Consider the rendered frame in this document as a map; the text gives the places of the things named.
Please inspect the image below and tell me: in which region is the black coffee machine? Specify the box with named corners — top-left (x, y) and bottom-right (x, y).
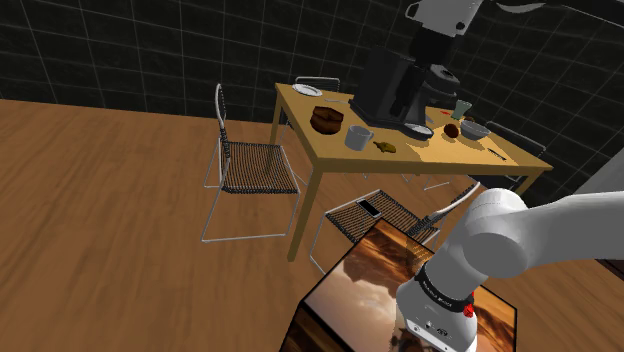
top-left (348, 45), bottom-right (462, 142)

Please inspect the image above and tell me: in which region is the grey-green cup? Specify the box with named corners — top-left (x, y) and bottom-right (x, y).
top-left (450, 99), bottom-right (473, 121)

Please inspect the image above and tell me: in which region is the grey bowl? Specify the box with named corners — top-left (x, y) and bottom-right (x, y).
top-left (459, 119), bottom-right (492, 142)

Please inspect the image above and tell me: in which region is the wooden table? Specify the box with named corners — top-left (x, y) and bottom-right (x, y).
top-left (270, 82), bottom-right (555, 263)

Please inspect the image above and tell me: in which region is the grey mug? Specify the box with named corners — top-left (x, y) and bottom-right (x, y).
top-left (343, 125), bottom-right (376, 152)

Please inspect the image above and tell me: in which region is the brown wooden bowl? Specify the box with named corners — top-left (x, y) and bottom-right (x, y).
top-left (309, 105), bottom-right (345, 136)

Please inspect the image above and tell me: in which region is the white plate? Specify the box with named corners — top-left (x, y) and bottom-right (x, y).
top-left (291, 83), bottom-right (324, 98)

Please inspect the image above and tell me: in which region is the black phone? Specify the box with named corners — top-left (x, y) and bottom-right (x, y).
top-left (355, 198), bottom-right (383, 220)

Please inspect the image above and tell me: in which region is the robot stand with brown pattern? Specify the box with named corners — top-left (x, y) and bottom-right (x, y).
top-left (277, 217), bottom-right (518, 352)

